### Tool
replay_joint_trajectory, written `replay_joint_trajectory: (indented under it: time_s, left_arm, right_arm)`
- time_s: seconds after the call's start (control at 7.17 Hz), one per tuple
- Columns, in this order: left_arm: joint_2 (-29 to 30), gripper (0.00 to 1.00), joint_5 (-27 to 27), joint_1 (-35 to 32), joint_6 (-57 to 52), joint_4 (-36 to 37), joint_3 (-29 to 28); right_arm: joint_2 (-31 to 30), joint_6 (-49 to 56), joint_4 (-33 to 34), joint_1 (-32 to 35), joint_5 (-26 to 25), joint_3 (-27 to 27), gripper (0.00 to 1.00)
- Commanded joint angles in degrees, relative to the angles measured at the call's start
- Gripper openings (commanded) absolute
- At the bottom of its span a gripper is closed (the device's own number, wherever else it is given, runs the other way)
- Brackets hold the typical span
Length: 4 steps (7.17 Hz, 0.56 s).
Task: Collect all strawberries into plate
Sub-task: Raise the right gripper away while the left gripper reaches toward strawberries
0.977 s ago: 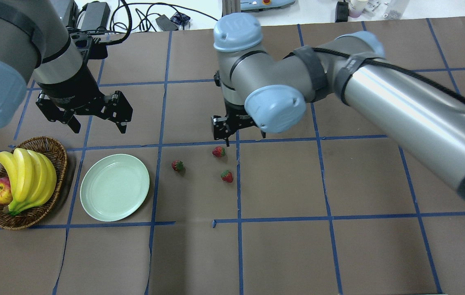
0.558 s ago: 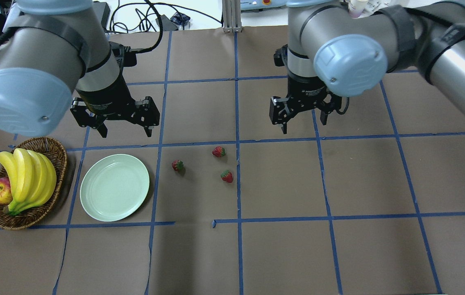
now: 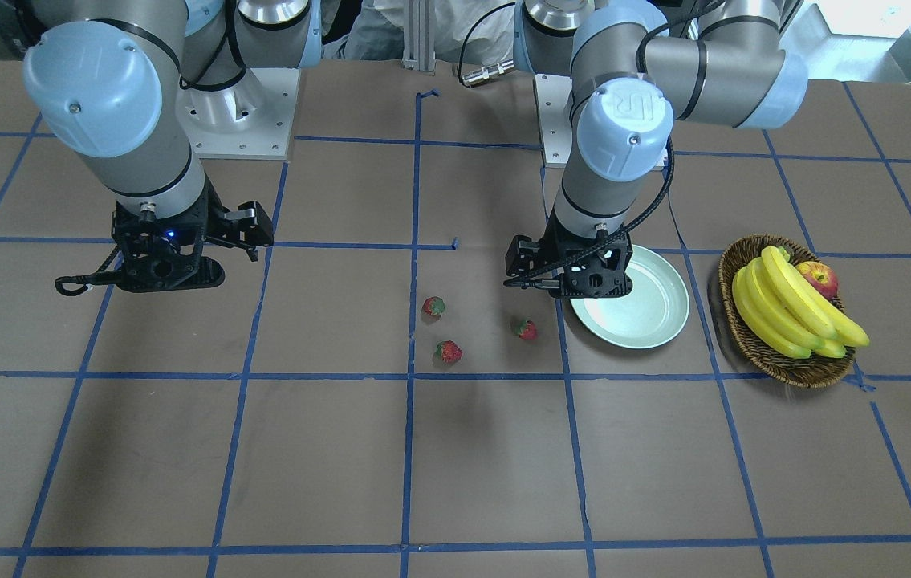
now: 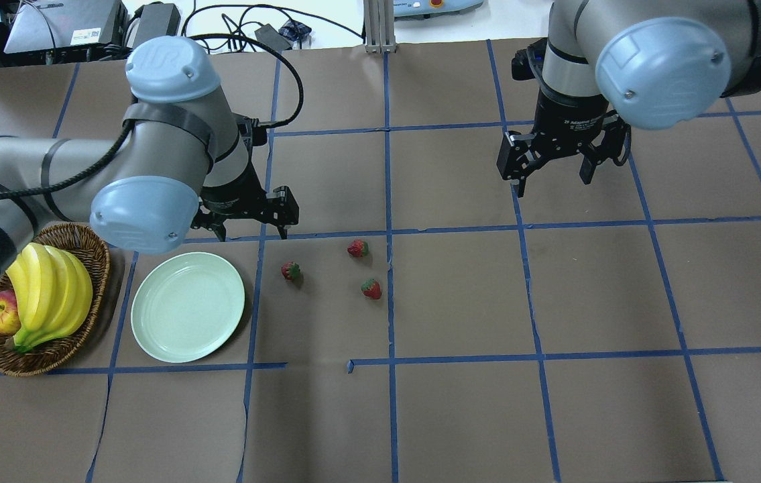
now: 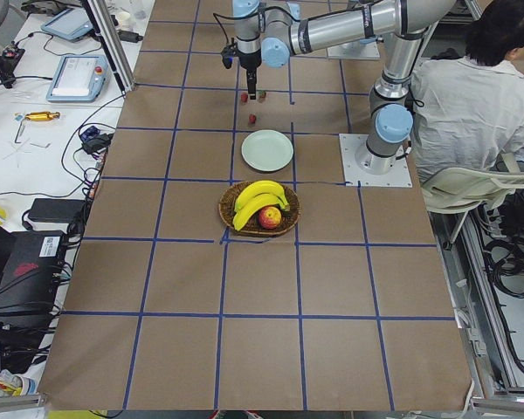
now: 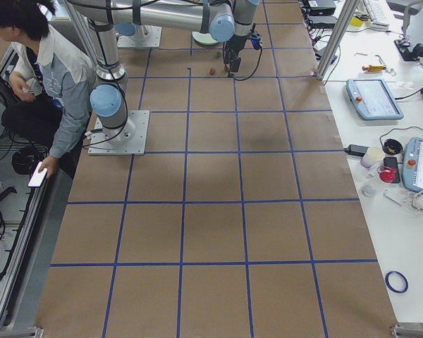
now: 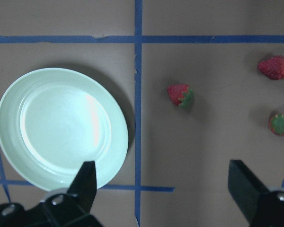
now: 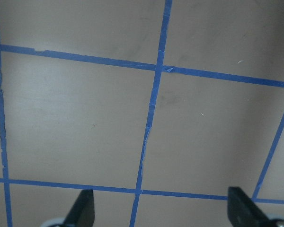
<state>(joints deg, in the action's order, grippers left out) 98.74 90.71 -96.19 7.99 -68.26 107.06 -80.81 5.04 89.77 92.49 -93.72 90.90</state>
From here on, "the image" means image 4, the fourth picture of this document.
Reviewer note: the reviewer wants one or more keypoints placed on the silver laptop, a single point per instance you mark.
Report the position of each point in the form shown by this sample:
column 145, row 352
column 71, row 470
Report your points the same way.
column 41, row 26

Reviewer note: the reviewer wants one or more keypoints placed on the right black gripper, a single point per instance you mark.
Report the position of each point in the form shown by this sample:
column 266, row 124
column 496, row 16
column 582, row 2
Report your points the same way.
column 566, row 118

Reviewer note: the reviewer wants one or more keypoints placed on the aluminium frame post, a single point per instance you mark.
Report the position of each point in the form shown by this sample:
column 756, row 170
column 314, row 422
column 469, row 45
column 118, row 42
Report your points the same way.
column 378, row 23

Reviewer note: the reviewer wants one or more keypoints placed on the light green plate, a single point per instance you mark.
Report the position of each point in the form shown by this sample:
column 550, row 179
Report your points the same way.
column 187, row 307

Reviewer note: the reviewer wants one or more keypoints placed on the brown wicker basket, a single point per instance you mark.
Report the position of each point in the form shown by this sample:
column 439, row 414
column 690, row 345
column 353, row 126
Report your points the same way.
column 95, row 256

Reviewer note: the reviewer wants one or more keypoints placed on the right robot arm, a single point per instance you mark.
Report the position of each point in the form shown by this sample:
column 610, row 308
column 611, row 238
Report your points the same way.
column 607, row 67

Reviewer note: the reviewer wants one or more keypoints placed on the red strawberry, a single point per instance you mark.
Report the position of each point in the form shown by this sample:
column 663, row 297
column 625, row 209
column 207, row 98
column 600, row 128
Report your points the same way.
column 372, row 289
column 358, row 248
column 291, row 271

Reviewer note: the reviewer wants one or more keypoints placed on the black power brick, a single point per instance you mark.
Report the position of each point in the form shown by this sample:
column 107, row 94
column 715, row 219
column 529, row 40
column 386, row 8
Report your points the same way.
column 153, row 20

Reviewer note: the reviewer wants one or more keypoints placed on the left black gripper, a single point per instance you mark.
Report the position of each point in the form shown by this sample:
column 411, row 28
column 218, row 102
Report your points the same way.
column 231, row 193

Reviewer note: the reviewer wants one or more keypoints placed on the red apple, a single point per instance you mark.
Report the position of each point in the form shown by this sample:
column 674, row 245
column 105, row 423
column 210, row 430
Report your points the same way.
column 9, row 313

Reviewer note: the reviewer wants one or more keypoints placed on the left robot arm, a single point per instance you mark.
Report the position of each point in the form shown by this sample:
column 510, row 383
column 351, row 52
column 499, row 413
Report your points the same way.
column 182, row 161

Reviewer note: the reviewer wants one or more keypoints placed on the yellow banana bunch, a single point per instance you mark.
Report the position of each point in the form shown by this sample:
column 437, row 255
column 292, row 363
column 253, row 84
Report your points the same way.
column 54, row 294

